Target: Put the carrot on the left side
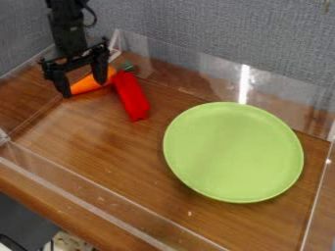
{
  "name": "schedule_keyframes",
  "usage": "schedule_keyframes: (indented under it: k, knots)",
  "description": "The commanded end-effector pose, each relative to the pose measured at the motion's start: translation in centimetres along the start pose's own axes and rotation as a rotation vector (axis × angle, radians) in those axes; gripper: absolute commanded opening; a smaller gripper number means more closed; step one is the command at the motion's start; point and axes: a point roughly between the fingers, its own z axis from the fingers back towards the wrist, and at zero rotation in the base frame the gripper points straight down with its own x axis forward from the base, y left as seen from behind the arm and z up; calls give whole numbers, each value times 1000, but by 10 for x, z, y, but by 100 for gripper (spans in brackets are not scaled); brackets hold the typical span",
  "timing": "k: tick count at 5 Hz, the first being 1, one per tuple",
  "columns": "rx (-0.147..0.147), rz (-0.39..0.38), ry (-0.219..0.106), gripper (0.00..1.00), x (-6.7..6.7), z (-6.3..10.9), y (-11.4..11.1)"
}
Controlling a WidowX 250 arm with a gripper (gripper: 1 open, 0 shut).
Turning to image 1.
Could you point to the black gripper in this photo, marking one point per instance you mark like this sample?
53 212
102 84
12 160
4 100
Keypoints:
56 64

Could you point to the orange toy carrot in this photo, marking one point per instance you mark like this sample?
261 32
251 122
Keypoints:
86 84

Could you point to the red cloth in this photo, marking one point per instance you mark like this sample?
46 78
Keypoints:
130 95

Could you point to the green round plate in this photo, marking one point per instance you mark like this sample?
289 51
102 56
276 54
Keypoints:
232 152

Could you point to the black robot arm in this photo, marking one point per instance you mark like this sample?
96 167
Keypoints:
69 17

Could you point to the clear acrylic enclosure wall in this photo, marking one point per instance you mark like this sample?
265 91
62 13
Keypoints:
88 169

